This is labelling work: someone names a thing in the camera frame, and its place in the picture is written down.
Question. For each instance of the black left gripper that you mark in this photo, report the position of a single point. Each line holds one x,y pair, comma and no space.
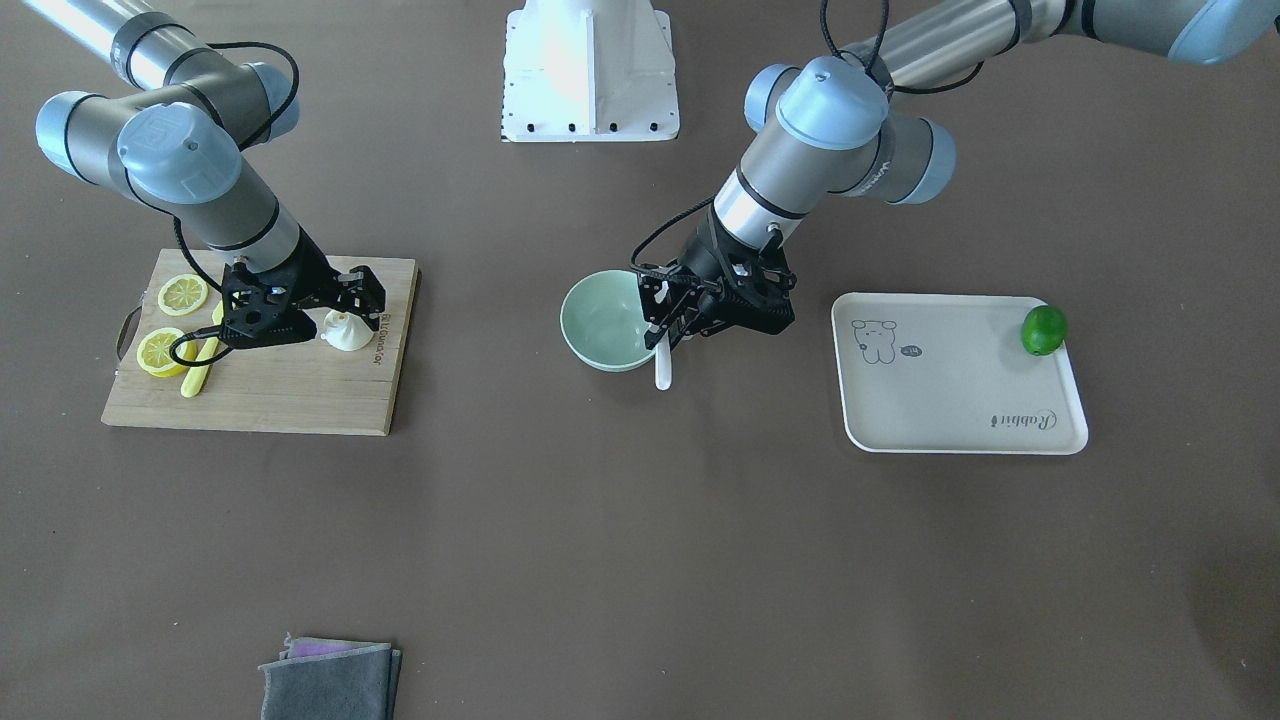
703,258

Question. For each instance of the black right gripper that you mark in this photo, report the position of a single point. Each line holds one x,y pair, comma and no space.
318,271

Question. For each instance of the white ceramic spoon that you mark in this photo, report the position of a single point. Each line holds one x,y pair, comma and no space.
663,364

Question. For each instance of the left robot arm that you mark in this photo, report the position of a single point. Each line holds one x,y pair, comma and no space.
828,129

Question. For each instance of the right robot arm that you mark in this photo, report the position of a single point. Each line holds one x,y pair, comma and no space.
176,145

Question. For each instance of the light green bowl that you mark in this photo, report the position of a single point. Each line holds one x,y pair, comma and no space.
602,321

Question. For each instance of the bamboo cutting board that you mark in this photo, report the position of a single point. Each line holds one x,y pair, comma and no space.
306,388

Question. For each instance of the thin lemon slice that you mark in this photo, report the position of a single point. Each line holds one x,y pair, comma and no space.
182,295

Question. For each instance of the yellow plastic knife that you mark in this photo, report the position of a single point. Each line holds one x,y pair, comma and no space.
196,377

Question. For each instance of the thick lemon half slice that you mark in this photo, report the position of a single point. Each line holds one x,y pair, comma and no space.
152,353

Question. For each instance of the beige rabbit tray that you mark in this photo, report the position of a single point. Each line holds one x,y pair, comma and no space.
925,373

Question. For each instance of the green lime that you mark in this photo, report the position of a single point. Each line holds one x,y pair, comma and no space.
1044,330

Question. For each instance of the grey folded cloth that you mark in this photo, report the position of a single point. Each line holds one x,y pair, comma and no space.
321,678

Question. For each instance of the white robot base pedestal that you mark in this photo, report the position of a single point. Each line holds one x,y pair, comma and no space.
589,71

